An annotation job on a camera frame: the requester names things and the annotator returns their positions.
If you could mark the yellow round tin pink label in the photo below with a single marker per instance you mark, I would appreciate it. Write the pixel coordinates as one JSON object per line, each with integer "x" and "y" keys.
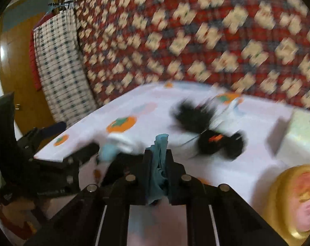
{"x": 303, "y": 205}

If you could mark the dark coat hook rack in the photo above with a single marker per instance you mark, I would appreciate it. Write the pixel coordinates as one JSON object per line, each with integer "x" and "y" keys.
{"x": 61, "y": 0}

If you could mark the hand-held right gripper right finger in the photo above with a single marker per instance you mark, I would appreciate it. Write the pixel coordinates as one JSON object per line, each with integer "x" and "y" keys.
{"x": 175, "y": 184}

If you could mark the red plaid bear print blanket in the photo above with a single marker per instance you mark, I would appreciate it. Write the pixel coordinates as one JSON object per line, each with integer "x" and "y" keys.
{"x": 196, "y": 30}

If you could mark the yellow dotted tissue pack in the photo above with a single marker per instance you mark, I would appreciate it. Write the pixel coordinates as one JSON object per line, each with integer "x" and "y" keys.
{"x": 298, "y": 138}

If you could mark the red cloth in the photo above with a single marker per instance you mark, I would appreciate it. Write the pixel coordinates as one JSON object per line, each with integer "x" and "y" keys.
{"x": 34, "y": 64}

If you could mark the white green checked cloth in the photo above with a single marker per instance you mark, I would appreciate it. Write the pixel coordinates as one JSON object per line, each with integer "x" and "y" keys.
{"x": 60, "y": 69}

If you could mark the black scrunchie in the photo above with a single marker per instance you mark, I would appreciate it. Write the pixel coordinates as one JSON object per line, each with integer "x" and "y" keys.
{"x": 232, "y": 146}

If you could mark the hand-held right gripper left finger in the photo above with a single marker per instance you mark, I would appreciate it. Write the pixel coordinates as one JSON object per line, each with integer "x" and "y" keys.
{"x": 144, "y": 179}

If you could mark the wooden door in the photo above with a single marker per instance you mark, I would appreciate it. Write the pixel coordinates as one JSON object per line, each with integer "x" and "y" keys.
{"x": 16, "y": 69}

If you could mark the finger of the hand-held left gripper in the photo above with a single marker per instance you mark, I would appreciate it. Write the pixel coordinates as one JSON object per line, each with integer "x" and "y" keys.
{"x": 85, "y": 151}
{"x": 55, "y": 129}

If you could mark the light blue cloth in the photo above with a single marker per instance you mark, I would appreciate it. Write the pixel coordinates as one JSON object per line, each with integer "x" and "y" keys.
{"x": 155, "y": 164}

